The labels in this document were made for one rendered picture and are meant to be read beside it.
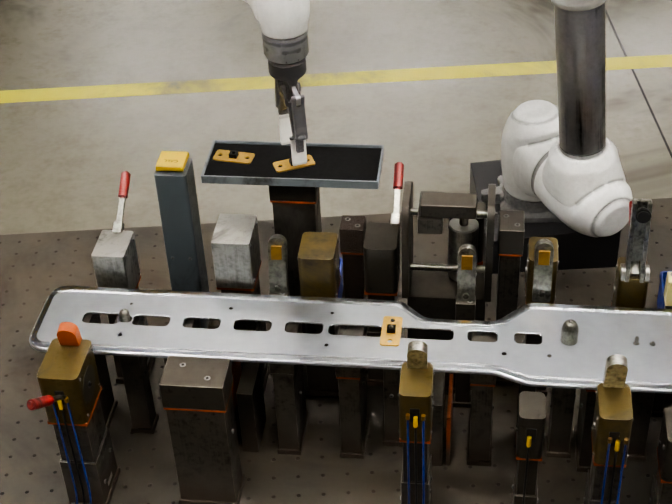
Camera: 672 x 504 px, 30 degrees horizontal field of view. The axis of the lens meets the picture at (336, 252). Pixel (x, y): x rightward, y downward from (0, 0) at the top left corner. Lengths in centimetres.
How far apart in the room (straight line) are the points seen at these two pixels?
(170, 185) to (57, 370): 53
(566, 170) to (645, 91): 245
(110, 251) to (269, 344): 41
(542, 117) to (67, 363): 123
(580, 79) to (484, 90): 251
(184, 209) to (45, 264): 61
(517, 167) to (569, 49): 44
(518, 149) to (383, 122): 205
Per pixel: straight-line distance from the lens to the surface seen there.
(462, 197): 247
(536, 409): 231
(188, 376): 234
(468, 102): 506
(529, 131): 291
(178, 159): 268
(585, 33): 258
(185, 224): 273
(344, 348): 241
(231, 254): 252
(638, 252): 250
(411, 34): 555
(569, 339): 242
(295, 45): 244
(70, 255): 323
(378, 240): 253
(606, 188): 278
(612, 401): 226
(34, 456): 273
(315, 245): 253
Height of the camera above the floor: 262
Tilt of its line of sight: 38 degrees down
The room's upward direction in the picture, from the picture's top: 3 degrees counter-clockwise
